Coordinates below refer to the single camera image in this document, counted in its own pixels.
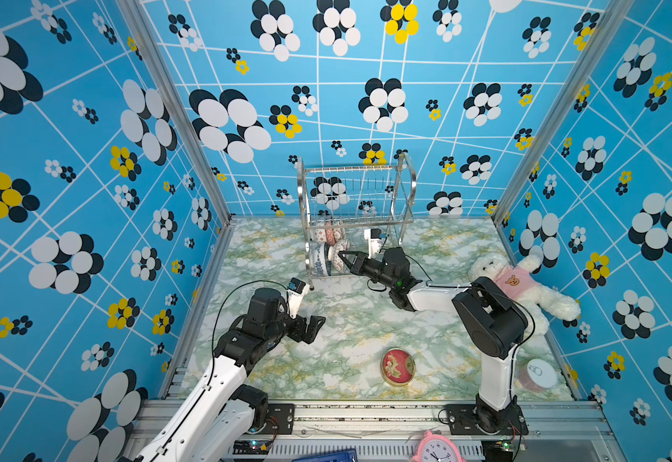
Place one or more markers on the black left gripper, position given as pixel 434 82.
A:
pixel 301 333

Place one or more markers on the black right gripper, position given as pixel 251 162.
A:
pixel 361 264

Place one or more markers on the black leaf patterned bowl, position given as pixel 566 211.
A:
pixel 330 235

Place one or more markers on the green patterned white bowl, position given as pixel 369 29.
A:
pixel 320 236

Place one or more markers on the red striped white bowl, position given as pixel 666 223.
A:
pixel 340 235

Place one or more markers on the blue floral white bowl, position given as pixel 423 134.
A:
pixel 320 263

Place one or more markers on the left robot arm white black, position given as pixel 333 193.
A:
pixel 222 407

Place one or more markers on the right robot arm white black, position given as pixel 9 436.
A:
pixel 495 323

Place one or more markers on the stainless steel dish rack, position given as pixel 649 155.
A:
pixel 356 197

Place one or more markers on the red gold round tin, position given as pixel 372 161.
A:
pixel 397 367

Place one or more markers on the left green circuit board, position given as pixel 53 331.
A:
pixel 251 447

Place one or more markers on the green circuit board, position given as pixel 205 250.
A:
pixel 501 451
pixel 251 447

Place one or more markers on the blue box at front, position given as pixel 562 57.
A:
pixel 349 455

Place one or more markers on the white teddy bear pink shirt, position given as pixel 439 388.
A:
pixel 518 283

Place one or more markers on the pink alarm clock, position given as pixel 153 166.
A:
pixel 434 447

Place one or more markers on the pink white round container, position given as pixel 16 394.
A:
pixel 537 375

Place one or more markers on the right green circuit board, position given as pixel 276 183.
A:
pixel 501 451

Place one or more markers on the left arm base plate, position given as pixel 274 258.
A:
pixel 278 417

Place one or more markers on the aluminium front rail frame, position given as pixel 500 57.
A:
pixel 391 431

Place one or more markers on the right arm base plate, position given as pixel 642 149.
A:
pixel 457 420

